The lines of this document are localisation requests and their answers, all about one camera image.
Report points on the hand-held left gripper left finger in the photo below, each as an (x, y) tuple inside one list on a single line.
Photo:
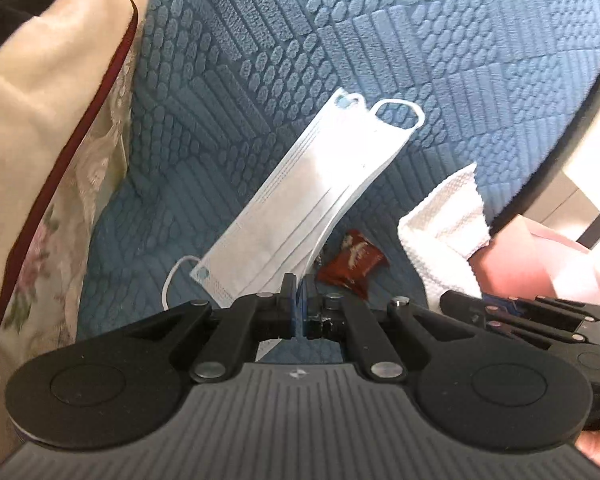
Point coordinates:
[(292, 310)]

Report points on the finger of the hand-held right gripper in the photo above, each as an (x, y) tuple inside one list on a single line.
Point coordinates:
[(480, 317), (555, 310)]

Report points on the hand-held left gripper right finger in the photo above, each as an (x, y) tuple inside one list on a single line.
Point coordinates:
[(307, 310)]

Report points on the pink cardboard box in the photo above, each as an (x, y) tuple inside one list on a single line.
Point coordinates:
[(520, 255)]

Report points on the brown candy wrapper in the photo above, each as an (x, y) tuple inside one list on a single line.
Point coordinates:
[(352, 262)]

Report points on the white paper towel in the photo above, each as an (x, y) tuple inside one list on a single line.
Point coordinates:
[(445, 225)]

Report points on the pale blue face mask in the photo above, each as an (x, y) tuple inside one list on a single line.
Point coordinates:
[(300, 185)]

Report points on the blue textured seat cushion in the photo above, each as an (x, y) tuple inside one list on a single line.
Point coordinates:
[(380, 35)]

